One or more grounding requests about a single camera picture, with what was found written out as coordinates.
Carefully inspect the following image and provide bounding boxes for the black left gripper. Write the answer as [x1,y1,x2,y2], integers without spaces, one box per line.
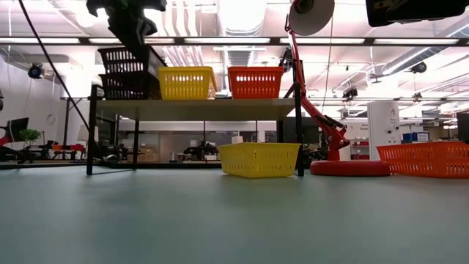
[86,0,168,60]

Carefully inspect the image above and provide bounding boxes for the orange plastic slotted basket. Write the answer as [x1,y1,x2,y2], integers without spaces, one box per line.
[228,73,284,100]
[227,65,286,76]
[376,141,469,180]

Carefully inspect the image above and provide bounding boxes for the black-framed wooden shelf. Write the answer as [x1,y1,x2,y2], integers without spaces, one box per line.
[86,82,305,177]

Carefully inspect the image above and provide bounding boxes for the black LED light bar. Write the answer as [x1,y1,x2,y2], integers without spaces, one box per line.
[0,35,469,46]

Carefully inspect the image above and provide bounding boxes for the pale trapezoid lampshade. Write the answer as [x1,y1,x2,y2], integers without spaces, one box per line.
[75,124,100,142]

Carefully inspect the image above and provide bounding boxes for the orange bench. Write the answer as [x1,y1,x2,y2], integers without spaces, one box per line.
[50,142,87,153]

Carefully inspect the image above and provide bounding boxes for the green potted plant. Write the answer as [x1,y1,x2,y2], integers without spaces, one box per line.
[18,128,42,146]

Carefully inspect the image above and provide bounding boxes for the black computer monitor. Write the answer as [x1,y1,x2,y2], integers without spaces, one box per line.
[6,117,30,143]

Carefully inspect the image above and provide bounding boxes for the green table mat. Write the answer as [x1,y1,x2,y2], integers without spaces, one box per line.
[0,165,469,264]

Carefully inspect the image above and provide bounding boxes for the red storage bins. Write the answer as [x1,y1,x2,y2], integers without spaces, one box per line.
[350,138,370,161]

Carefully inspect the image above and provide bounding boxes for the red desk lamp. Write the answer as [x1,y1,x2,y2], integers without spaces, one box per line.
[284,0,391,178]

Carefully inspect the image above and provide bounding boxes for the white pillar kiosk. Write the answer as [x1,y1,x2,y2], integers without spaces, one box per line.
[366,100,402,161]

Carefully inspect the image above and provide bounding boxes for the blue storage box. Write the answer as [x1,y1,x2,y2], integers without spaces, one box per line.
[402,131,430,144]

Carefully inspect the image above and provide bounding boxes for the black flat screen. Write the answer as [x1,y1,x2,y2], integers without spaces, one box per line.
[456,111,469,143]

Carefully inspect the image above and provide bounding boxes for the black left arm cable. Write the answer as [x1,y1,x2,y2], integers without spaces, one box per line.
[17,0,92,130]

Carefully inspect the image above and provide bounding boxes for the black metal frame post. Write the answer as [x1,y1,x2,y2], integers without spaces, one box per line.
[60,96,92,147]

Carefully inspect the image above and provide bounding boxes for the black metal rig frame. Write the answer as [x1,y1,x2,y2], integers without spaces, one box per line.
[0,160,224,171]

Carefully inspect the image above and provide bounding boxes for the thin hanging lamp cord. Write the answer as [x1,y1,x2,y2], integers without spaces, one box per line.
[320,14,334,115]

